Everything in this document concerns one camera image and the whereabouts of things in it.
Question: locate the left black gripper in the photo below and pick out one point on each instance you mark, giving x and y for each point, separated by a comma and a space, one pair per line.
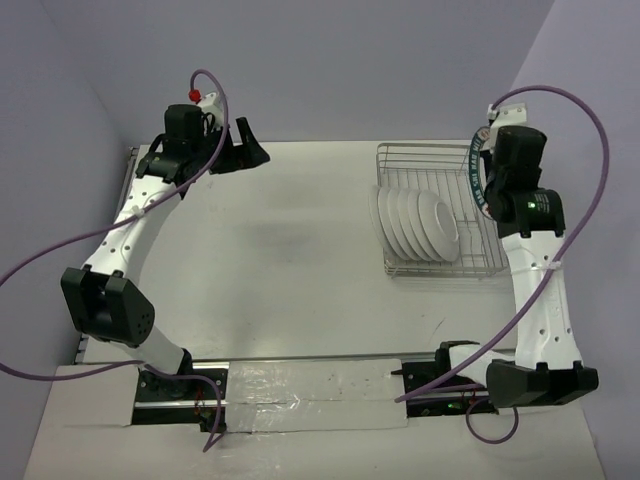
245, 156

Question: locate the green red ring plate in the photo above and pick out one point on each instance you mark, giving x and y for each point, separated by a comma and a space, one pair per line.
403, 213
393, 211
418, 227

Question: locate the grey rim red character plate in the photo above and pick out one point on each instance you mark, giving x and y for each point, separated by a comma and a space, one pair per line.
387, 227

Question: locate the green lettered rim plate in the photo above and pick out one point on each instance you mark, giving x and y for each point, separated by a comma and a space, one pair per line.
474, 160
440, 225

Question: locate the orange sunburst pattern plate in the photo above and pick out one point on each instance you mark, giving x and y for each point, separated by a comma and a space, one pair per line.
376, 220

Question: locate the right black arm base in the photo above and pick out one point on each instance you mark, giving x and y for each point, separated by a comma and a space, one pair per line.
452, 398

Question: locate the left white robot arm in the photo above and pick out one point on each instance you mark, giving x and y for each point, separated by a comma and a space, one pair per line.
103, 297

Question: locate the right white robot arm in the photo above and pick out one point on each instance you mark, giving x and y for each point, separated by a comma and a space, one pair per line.
547, 368

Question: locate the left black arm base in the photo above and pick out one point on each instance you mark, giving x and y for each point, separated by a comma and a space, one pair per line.
163, 402

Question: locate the silver tape patch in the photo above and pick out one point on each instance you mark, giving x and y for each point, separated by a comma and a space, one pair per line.
306, 396

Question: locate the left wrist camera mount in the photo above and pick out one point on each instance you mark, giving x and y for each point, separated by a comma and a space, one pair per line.
208, 103

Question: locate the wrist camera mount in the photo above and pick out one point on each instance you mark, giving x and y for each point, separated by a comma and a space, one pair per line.
506, 115
208, 103

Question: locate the steel wire dish rack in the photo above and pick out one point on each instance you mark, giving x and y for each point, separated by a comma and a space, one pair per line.
441, 167

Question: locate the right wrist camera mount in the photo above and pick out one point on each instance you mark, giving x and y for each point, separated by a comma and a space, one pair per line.
506, 115

